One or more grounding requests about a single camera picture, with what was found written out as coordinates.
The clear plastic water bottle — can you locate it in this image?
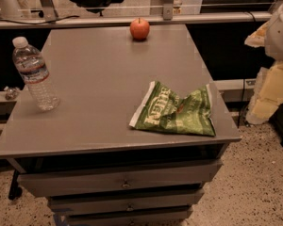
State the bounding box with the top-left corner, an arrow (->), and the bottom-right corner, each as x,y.
12,37 -> 60,111

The bottom grey drawer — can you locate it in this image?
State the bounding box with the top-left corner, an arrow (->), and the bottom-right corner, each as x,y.
66,206 -> 191,226

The green jalapeno chip bag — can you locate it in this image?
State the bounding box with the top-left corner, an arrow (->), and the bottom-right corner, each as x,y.
129,81 -> 216,137

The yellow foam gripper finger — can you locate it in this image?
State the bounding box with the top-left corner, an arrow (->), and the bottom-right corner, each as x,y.
244,22 -> 269,48
245,61 -> 283,124

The small crumpled clear object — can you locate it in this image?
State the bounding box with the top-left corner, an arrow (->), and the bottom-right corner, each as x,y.
4,87 -> 20,100

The top grey drawer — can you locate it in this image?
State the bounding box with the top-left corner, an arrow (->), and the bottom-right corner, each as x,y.
18,159 -> 223,197

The grey drawer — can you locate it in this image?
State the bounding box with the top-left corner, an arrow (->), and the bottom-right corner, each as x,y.
66,206 -> 191,226
18,159 -> 223,197
48,186 -> 204,216

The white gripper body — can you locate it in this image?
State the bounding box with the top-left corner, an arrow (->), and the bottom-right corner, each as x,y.
264,3 -> 283,61

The middle grey drawer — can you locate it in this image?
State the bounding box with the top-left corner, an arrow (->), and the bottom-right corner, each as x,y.
48,186 -> 204,216

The red apple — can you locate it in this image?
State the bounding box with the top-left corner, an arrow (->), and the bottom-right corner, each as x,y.
130,18 -> 150,40

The grey drawer cabinet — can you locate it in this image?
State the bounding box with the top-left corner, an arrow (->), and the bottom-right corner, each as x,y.
0,24 -> 242,226

